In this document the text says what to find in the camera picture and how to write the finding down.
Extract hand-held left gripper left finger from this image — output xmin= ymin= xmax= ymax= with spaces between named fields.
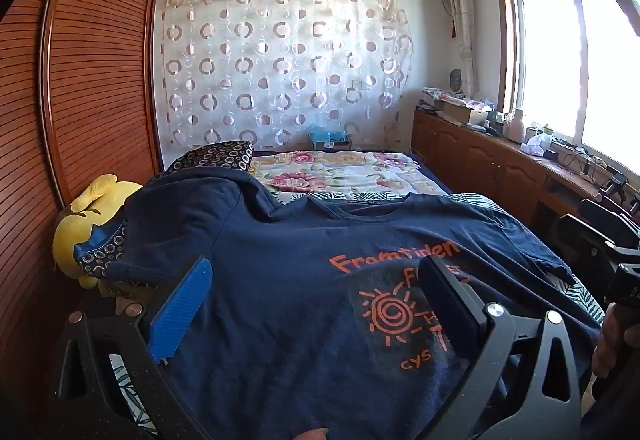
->
xmin=57 ymin=256 xmax=213 ymax=440

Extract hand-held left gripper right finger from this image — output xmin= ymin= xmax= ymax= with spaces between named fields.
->
xmin=419 ymin=255 xmax=583 ymax=440

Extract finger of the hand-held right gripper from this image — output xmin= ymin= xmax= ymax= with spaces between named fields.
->
xmin=604 ymin=240 xmax=640 ymax=266

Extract navy t-shirt with orange print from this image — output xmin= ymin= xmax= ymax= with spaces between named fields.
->
xmin=102 ymin=165 xmax=601 ymax=440

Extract person's right hand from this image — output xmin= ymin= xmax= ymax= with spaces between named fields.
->
xmin=592 ymin=303 xmax=640 ymax=378

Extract black chair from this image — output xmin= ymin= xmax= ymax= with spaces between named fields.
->
xmin=556 ymin=197 xmax=640 ymax=281

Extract green leaf-print bed sheet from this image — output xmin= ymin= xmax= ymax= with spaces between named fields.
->
xmin=107 ymin=193 xmax=606 ymax=436

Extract yellow plush toy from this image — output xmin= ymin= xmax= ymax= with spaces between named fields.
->
xmin=52 ymin=174 xmax=146 ymax=291

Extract long wooden cabinet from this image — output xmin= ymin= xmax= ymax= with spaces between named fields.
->
xmin=412 ymin=108 xmax=640 ymax=241

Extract white tissue pack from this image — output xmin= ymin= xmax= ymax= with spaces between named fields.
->
xmin=520 ymin=133 xmax=553 ymax=156

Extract dark patterned pillow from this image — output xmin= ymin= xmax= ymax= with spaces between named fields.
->
xmin=75 ymin=140 xmax=253 ymax=281

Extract white bottle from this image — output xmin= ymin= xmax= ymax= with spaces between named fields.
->
xmin=505 ymin=109 xmax=526 ymax=142

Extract floral blanket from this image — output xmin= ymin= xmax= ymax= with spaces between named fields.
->
xmin=248 ymin=150 xmax=451 ymax=206

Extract cardboard box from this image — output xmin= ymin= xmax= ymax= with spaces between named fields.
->
xmin=442 ymin=100 xmax=496 ymax=126

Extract blue plastic bag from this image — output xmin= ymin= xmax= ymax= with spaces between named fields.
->
xmin=308 ymin=124 xmax=351 ymax=146

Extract wooden-framed window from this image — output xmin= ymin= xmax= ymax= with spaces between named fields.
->
xmin=492 ymin=0 xmax=640 ymax=181

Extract brown louvred wooden wardrobe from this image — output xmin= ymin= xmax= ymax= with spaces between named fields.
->
xmin=0 ymin=0 xmax=168 ymax=421

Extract sheer circle-patterned curtain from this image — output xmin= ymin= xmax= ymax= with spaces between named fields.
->
xmin=156 ymin=0 xmax=415 ymax=152

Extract pale patterned window curtain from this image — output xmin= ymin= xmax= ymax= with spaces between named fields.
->
xmin=442 ymin=0 xmax=478 ymax=96

